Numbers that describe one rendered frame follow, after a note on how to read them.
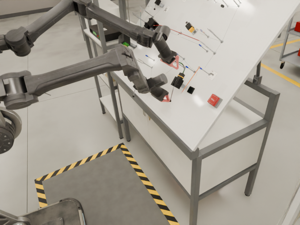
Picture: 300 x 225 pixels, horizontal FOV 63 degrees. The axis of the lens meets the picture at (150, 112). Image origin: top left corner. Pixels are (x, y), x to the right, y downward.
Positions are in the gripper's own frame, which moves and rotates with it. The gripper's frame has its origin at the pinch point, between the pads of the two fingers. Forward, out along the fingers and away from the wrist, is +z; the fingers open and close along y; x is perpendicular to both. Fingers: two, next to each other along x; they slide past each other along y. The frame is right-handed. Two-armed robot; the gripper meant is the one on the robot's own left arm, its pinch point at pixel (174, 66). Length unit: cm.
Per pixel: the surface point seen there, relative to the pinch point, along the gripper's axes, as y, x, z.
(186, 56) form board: 13.2, -15.3, 10.8
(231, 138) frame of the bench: -27, 3, 47
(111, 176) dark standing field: 60, 85, 87
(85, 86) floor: 236, 47, 91
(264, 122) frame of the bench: -28, -21, 59
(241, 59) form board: -23.9, -23.8, 8.6
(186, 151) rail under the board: -23.4, 27.7, 29.5
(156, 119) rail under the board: 8.2, 25.0, 26.9
